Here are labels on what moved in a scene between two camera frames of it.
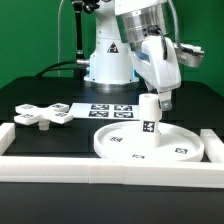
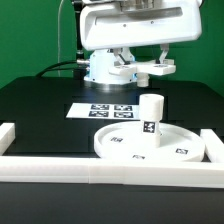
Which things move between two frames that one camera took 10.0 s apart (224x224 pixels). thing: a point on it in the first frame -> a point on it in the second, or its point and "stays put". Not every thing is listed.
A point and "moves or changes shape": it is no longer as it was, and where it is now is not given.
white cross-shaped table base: (30, 114) moves or changes shape
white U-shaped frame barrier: (165, 173) stays put
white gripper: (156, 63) -> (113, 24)
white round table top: (122, 141) stays put
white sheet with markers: (106, 110) stays put
